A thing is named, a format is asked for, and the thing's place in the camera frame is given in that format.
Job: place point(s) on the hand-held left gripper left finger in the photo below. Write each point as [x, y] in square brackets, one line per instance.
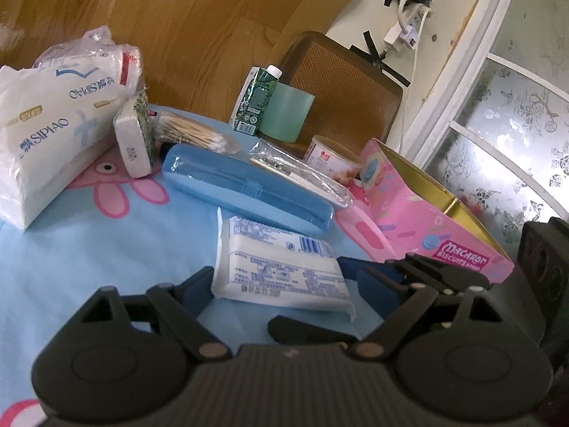
[198, 287]

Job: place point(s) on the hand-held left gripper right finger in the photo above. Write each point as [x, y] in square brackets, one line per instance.
[373, 293]

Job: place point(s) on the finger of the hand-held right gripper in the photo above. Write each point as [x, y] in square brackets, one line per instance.
[426, 269]
[302, 331]

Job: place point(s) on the pink biscuit tin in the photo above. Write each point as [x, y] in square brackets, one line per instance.
[400, 204]

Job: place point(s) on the white wet wipes pack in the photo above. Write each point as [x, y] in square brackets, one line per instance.
[275, 267]

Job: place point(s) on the blue toothbrush case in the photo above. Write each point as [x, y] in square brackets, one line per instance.
[249, 187]

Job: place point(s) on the clear plastic sleeve with utensils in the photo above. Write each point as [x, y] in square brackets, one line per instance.
[302, 169]

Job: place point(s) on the camouflage print tissue pack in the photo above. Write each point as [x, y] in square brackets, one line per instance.
[131, 142]

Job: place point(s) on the round snack tin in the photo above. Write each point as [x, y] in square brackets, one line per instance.
[331, 155]

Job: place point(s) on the cotton swab packet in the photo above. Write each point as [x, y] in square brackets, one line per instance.
[191, 133]

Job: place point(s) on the pale green cup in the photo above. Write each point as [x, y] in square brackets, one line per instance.
[286, 111]

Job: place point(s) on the green drink carton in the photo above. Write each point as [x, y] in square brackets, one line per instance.
[253, 98]

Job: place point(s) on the black tape strips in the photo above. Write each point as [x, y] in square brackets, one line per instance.
[378, 60]

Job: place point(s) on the large white tissue pack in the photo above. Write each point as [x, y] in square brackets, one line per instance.
[44, 133]

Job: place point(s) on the white power strip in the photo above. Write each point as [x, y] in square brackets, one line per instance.
[400, 31]

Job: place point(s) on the plastic bag of cups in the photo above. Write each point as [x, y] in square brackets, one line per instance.
[89, 42]

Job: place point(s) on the white window frame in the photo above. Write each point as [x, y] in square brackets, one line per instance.
[511, 98]

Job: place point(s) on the wood pattern wall sheet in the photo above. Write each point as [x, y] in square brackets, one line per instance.
[178, 18]

